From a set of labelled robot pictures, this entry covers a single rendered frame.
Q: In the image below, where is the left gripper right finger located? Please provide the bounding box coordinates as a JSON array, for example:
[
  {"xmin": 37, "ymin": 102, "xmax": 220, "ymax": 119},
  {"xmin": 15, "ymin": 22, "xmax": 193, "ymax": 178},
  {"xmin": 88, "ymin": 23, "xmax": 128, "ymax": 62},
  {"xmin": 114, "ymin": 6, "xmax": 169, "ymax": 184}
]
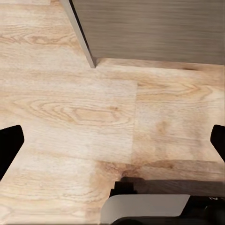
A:
[{"xmin": 210, "ymin": 124, "xmax": 225, "ymax": 162}]

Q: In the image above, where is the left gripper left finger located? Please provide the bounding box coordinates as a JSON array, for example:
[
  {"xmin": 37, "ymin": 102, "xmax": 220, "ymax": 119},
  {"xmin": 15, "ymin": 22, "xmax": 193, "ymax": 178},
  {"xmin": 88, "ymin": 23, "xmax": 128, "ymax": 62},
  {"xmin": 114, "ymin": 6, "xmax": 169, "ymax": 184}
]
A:
[{"xmin": 0, "ymin": 125, "xmax": 24, "ymax": 180}]

